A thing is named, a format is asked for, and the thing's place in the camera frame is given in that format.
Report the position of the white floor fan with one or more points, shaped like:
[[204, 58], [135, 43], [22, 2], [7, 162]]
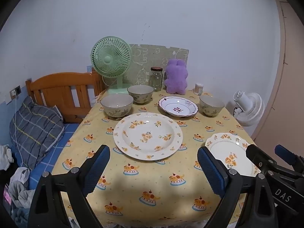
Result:
[[249, 111]]

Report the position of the white and grey clothes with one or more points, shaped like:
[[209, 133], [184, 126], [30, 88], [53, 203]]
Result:
[[21, 190]]

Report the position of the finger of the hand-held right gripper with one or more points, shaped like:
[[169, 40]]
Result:
[[255, 153], [285, 153]]

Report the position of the white crumpled cloth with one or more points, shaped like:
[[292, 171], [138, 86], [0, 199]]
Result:
[[6, 156]]

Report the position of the small floral plate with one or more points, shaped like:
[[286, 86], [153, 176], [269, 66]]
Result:
[[228, 152]]

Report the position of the yellow printed tablecloth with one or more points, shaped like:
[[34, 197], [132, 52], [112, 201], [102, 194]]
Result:
[[147, 182]]

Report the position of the purple plush toy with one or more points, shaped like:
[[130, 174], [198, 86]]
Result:
[[175, 78]]

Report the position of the grey plaid pillow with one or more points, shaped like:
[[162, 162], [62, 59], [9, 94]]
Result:
[[33, 128]]

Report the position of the floral ceramic bowl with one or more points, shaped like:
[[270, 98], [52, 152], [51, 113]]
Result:
[[211, 109], [140, 97], [116, 110]]

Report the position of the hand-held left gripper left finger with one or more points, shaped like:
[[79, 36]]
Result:
[[97, 168]]

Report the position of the toothpick holder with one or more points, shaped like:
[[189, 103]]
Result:
[[199, 90]]

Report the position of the wooden bed headboard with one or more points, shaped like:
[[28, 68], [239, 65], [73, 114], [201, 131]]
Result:
[[59, 92]]

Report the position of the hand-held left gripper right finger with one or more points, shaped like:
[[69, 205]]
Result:
[[213, 171]]

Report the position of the blue tape patch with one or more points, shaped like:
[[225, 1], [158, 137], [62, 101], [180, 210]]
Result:
[[89, 68]]

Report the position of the blue checked bed sheet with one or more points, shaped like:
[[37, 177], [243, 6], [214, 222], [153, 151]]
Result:
[[54, 156]]

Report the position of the large floral plate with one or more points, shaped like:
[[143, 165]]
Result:
[[147, 135]]

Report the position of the glass jar with lid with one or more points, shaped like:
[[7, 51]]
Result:
[[156, 80]]

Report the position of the green table fan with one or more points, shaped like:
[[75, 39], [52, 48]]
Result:
[[108, 59]]

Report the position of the red rimmed white plate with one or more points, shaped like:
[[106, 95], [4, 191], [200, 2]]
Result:
[[178, 106]]

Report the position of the wall socket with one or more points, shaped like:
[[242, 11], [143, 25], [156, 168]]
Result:
[[15, 92]]

